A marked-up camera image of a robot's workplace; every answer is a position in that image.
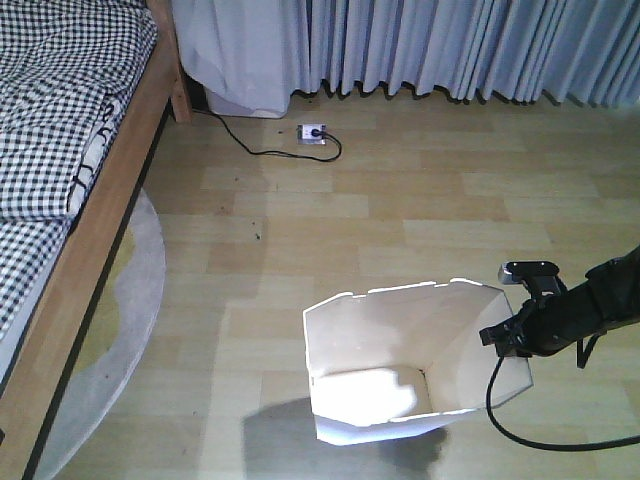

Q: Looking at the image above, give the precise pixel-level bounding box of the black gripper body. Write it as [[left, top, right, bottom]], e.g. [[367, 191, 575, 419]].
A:
[[479, 294, 560, 358]]

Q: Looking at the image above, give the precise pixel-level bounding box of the white plastic trash bin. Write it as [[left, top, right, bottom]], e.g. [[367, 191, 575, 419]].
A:
[[302, 278, 533, 446]]

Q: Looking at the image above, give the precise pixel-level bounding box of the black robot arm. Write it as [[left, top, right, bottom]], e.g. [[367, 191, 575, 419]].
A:
[[479, 248, 639, 357]]

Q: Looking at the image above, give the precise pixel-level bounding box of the grey curtain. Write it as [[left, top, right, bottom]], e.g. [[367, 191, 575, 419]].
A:
[[283, 1, 639, 107]]

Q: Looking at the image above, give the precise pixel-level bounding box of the floor power socket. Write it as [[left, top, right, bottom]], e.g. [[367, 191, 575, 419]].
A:
[[296, 123, 326, 145]]

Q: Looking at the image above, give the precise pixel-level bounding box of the white sheer curtain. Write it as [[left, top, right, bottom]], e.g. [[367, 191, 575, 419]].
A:
[[171, 0, 307, 118]]

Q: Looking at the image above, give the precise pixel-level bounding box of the grey round rug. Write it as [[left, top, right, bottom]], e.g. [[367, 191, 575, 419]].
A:
[[34, 191, 166, 479]]

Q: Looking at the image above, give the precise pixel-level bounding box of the black white checkered bedding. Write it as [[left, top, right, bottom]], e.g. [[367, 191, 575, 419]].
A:
[[1, 1, 158, 332]]

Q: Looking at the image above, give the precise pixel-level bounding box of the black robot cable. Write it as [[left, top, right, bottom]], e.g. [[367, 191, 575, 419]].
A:
[[485, 349, 640, 450]]

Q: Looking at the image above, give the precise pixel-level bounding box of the black power cord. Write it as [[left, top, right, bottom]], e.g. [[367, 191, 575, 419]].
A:
[[191, 107, 344, 163]]

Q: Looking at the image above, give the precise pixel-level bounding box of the wooden bed frame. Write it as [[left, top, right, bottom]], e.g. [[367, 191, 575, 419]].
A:
[[1, 1, 193, 479]]

